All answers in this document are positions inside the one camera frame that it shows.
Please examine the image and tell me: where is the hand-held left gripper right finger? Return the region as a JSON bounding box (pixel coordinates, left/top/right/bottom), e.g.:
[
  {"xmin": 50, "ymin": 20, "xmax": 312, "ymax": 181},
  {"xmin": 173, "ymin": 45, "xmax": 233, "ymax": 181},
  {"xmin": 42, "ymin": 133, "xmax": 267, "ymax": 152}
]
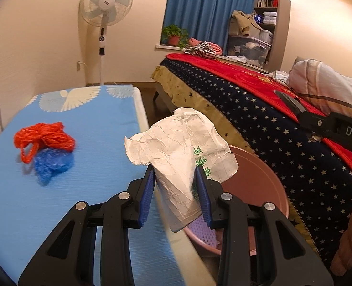
[{"xmin": 195, "ymin": 167, "xmax": 334, "ymax": 286}]

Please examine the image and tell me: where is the pink plastic basin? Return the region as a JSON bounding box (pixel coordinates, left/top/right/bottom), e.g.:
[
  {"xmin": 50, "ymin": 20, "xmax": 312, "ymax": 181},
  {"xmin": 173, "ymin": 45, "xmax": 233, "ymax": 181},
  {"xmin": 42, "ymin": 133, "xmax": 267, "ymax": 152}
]
[{"xmin": 183, "ymin": 144, "xmax": 290, "ymax": 257}]

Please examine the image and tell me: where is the white cloth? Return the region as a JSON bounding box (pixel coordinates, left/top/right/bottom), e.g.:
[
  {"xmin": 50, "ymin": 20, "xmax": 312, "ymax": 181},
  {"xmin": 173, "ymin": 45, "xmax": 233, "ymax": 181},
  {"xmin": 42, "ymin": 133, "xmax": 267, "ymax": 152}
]
[{"xmin": 267, "ymin": 70, "xmax": 291, "ymax": 85}]

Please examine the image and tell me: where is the lilac bubble wrap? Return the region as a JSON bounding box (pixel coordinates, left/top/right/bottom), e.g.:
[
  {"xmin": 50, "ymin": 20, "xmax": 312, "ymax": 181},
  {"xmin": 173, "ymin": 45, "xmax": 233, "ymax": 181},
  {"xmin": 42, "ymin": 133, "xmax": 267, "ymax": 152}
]
[{"xmin": 188, "ymin": 216, "xmax": 221, "ymax": 246}]

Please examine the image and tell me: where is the wooden bookshelf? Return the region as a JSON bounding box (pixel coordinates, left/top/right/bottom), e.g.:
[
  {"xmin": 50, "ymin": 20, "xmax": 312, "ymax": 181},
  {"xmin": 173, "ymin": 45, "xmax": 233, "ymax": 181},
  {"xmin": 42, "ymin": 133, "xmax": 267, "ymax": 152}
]
[{"xmin": 253, "ymin": 0, "xmax": 281, "ymax": 33}]

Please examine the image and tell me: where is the red navy star-print bedspread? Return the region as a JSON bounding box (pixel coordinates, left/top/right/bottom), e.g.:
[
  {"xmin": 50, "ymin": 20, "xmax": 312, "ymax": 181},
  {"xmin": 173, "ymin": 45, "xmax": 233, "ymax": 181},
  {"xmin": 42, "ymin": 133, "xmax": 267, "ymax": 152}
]
[{"xmin": 150, "ymin": 52, "xmax": 352, "ymax": 263}]

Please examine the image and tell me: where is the blue curtain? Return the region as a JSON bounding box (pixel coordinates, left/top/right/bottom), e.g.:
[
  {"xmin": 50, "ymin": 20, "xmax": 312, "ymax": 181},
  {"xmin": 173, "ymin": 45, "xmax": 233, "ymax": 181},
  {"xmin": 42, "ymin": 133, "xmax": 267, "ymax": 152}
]
[{"xmin": 162, "ymin": 0, "xmax": 255, "ymax": 56}]

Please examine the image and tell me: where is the khaki jacket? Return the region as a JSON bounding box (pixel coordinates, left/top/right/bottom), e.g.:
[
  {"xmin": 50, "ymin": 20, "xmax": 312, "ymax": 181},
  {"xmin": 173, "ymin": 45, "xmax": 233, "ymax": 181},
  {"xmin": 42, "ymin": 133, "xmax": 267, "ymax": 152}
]
[{"xmin": 231, "ymin": 10, "xmax": 255, "ymax": 36}]

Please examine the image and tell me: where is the red plastic bag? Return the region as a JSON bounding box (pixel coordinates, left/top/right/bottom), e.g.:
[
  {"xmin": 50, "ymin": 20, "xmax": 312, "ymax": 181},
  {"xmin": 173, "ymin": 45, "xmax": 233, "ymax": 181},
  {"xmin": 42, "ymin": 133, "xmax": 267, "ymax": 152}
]
[{"xmin": 13, "ymin": 122, "xmax": 77, "ymax": 164}]

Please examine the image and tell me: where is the white standing fan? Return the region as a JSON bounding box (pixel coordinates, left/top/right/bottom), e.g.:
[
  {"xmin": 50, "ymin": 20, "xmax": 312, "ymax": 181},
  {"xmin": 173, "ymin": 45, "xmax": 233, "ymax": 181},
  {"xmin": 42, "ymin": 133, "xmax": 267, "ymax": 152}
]
[{"xmin": 79, "ymin": 0, "xmax": 133, "ymax": 87}]

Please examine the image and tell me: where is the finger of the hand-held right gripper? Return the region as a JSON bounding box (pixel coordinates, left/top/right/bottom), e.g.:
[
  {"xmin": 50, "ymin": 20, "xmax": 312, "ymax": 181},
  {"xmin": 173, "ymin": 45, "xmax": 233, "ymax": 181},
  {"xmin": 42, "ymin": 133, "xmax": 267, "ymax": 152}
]
[{"xmin": 274, "ymin": 89, "xmax": 307, "ymax": 116}]

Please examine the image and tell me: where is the pink cloth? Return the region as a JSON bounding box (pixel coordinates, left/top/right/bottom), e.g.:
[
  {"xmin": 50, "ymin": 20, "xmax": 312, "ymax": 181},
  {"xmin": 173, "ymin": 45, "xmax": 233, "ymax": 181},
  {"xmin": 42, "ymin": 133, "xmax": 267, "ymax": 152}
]
[{"xmin": 189, "ymin": 38, "xmax": 223, "ymax": 54}]

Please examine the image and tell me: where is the zebra-striped cloth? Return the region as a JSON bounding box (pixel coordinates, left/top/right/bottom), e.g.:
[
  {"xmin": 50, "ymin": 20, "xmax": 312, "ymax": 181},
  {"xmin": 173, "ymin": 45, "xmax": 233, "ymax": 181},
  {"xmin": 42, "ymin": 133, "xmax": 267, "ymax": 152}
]
[{"xmin": 186, "ymin": 40, "xmax": 218, "ymax": 60}]

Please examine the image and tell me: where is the white plastic bag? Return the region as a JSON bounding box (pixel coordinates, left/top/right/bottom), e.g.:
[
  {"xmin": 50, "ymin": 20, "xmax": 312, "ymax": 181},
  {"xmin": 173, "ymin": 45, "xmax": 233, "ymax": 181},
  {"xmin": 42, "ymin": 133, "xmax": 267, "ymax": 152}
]
[{"xmin": 125, "ymin": 107, "xmax": 239, "ymax": 233}]

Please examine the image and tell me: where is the plaid pillow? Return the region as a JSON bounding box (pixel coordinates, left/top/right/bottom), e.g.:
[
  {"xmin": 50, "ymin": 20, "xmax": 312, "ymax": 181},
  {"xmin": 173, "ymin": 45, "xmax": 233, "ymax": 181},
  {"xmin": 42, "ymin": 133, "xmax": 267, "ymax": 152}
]
[{"xmin": 286, "ymin": 59, "xmax": 352, "ymax": 117}]

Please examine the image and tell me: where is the blue bird-print mat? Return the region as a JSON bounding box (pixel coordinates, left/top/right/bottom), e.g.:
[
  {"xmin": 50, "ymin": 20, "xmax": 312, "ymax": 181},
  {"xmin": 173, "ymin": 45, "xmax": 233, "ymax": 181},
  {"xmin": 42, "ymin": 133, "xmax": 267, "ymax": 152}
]
[{"xmin": 0, "ymin": 85, "xmax": 185, "ymax": 286}]

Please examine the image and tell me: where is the clear plastic storage bin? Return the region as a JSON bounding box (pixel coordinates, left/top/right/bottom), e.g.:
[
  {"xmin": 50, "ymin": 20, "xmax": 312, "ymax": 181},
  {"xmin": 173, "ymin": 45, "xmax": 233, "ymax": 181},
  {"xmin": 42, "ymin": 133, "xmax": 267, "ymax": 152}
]
[{"xmin": 226, "ymin": 34, "xmax": 273, "ymax": 66}]

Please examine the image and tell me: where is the person's right hand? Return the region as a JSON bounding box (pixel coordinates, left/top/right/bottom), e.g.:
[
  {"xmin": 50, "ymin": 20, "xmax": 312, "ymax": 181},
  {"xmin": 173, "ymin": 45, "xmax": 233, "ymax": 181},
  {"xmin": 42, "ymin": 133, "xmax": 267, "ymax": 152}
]
[{"xmin": 330, "ymin": 185, "xmax": 352, "ymax": 275}]

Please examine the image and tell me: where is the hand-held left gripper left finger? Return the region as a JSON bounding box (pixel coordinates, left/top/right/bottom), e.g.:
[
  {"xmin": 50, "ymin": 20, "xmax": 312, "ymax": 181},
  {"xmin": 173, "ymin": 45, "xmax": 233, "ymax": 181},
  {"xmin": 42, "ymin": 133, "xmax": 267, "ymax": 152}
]
[{"xmin": 18, "ymin": 164, "xmax": 156, "ymax": 286}]

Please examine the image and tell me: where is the blue plastic bag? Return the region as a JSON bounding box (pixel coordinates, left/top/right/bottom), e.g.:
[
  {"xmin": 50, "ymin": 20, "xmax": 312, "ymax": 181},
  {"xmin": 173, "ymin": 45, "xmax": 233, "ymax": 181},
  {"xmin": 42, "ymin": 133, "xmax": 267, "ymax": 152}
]
[{"xmin": 34, "ymin": 147, "xmax": 75, "ymax": 185}]

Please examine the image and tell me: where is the potted green plant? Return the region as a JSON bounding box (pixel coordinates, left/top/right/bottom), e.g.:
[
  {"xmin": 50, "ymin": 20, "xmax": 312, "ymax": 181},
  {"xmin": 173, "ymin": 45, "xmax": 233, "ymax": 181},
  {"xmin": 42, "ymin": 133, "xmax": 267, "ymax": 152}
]
[{"xmin": 162, "ymin": 24, "xmax": 190, "ymax": 48}]

